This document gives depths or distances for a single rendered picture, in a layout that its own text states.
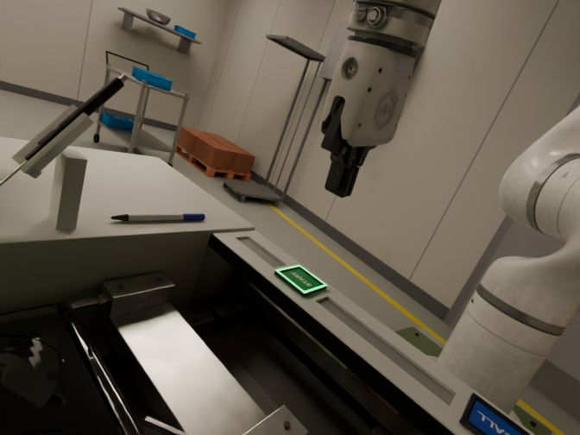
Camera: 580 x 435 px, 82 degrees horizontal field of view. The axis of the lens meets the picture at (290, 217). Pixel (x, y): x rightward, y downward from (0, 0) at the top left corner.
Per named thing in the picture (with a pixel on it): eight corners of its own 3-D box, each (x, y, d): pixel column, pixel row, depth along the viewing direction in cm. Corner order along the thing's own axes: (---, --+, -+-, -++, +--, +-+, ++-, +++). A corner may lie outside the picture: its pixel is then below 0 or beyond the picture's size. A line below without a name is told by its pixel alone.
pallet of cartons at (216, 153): (251, 184, 478) (260, 159, 466) (199, 175, 424) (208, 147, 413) (217, 158, 556) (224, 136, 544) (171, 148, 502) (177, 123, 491)
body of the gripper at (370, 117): (394, 29, 29) (356, 152, 34) (438, 48, 36) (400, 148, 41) (329, 18, 33) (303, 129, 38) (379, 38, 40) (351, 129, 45)
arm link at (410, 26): (411, 3, 28) (398, 42, 29) (446, 26, 34) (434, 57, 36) (334, -5, 33) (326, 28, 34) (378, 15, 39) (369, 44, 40)
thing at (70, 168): (13, 234, 33) (28, 102, 29) (4, 217, 35) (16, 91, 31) (81, 230, 38) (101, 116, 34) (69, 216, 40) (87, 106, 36)
